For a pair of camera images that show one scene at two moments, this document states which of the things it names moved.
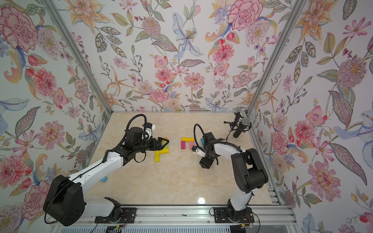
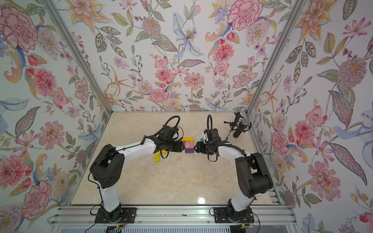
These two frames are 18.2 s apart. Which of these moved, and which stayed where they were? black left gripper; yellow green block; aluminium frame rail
Moved: black left gripper
Stayed: aluminium frame rail; yellow green block
